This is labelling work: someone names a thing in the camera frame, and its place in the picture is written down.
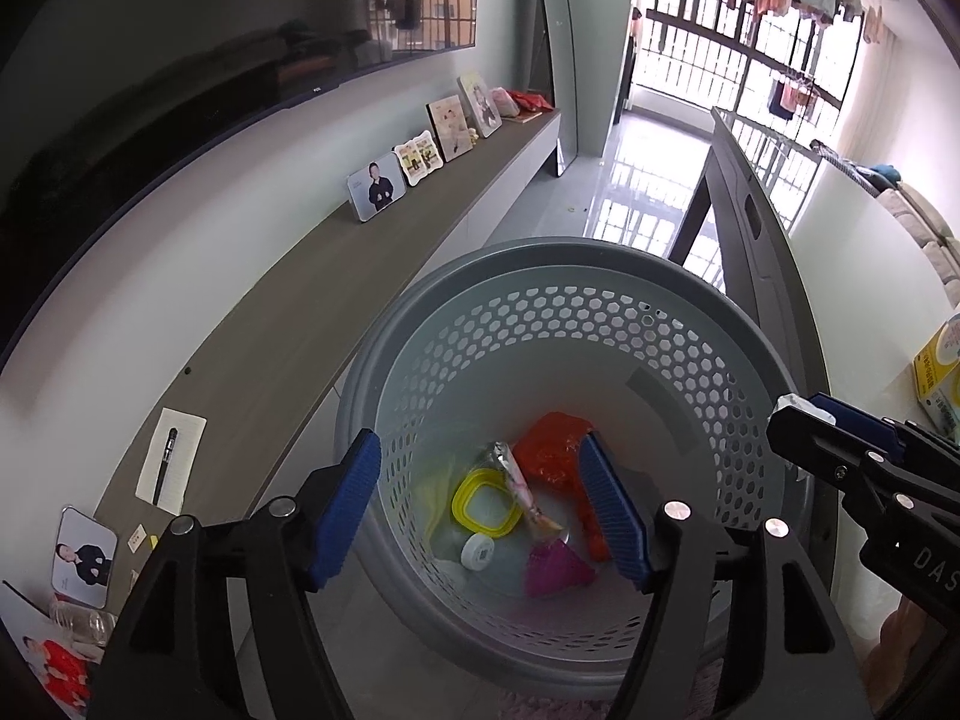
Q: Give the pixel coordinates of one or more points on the black pen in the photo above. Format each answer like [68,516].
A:
[165,465]

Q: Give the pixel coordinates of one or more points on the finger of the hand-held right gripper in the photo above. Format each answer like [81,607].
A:
[825,450]
[862,424]

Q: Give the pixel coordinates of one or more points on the beige sofa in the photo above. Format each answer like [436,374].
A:
[922,240]

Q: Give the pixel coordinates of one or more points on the red plastic bag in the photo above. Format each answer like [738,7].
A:
[547,457]

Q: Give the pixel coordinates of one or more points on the black window grille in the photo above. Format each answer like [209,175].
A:
[712,37]

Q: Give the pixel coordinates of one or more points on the small hanging laundry rack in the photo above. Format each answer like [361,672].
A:
[791,97]

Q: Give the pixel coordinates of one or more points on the yellow plastic lid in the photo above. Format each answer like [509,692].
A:
[461,504]

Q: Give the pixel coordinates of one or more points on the blue cloth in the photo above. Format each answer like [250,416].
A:
[885,174]

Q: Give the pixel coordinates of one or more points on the photo with red-clothed figures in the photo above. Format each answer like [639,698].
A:
[52,671]

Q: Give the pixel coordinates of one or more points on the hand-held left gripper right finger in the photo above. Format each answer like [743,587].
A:
[611,517]

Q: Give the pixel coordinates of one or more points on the chequered cloth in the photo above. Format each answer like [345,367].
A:
[836,157]

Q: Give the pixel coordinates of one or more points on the large black television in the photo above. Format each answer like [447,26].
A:
[150,90]

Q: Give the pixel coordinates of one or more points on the grey sliding door panel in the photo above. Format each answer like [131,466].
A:
[559,52]

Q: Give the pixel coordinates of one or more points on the photo frame with dark-suited figure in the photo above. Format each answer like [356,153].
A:
[377,187]

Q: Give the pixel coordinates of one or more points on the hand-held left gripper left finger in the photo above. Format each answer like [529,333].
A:
[341,517]

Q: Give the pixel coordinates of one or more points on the yellow green carton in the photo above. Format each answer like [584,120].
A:
[937,375]

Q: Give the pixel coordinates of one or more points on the square canvas photo frame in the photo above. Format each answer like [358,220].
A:
[450,127]

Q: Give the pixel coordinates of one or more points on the grey perforated plastic basket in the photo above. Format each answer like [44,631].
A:
[675,360]

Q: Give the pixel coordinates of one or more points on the clear plastic bottle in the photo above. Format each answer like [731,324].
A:
[82,622]

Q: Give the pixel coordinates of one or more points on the white notepad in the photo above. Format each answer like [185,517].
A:
[184,435]

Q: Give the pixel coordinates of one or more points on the scalloped white photo frame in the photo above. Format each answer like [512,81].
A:
[417,159]

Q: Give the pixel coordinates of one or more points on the tall portrait photo frame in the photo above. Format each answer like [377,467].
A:
[480,105]

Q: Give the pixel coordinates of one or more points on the long low television cabinet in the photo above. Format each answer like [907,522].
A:
[300,300]

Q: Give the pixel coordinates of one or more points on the red cloth bundle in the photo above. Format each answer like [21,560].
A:
[529,100]

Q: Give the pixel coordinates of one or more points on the white dining table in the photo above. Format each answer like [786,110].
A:
[757,225]

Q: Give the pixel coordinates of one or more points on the pink soft toy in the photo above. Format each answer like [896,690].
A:
[500,103]

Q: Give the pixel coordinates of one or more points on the magenta plastic wrapper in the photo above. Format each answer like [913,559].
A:
[555,570]

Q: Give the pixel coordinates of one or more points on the person's right hand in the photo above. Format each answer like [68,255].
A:
[896,645]

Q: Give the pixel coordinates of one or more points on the small white sticker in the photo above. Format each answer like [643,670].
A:
[137,538]

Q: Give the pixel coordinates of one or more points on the rounded photo plaque seated figure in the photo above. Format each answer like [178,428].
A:
[84,562]

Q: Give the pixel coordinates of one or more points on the flat tan box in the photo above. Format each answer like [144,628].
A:
[521,117]

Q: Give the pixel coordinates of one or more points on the silver pink snack wrapper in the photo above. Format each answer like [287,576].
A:
[517,484]

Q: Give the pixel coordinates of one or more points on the white bottle cap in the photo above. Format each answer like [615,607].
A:
[477,553]

